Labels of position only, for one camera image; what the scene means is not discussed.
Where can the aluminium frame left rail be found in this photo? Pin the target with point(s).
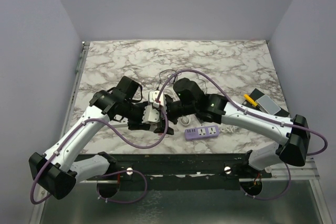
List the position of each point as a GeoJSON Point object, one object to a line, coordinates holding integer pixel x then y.
{"type": "Point", "coordinates": [78, 75]}

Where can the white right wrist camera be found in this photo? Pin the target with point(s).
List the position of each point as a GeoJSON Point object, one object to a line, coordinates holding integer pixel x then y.
{"type": "Point", "coordinates": [156, 100]}

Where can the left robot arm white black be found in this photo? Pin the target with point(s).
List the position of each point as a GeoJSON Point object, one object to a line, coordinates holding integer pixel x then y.
{"type": "Point", "coordinates": [56, 169]}

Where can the white power strip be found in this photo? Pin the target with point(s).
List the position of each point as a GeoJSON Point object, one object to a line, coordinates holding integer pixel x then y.
{"type": "Point", "coordinates": [119, 124]}

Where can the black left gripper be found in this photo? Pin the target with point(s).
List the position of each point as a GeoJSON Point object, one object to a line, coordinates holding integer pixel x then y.
{"type": "Point", "coordinates": [138, 125]}

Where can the yellow handled screwdriver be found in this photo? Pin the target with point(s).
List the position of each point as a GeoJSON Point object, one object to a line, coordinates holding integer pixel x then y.
{"type": "Point", "coordinates": [251, 101]}

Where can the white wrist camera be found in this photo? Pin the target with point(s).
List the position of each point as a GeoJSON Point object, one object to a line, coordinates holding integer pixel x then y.
{"type": "Point", "coordinates": [156, 100]}
{"type": "Point", "coordinates": [151, 115]}

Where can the grey rectangular box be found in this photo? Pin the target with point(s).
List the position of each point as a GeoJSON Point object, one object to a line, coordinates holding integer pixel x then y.
{"type": "Point", "coordinates": [268, 105]}

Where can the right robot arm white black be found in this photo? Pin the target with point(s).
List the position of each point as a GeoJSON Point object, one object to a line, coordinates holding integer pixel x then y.
{"type": "Point", "coordinates": [290, 136]}

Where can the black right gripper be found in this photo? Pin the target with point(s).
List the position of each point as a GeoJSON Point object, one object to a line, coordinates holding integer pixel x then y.
{"type": "Point", "coordinates": [169, 130]}

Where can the purple power strip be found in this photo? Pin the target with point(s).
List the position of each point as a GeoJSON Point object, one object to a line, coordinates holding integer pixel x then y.
{"type": "Point", "coordinates": [201, 133]}

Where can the black mounting base rail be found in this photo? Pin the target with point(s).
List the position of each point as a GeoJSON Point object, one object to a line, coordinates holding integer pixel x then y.
{"type": "Point", "coordinates": [178, 172]}

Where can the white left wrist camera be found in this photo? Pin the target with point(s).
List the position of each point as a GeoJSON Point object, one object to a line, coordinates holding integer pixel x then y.
{"type": "Point", "coordinates": [151, 115]}

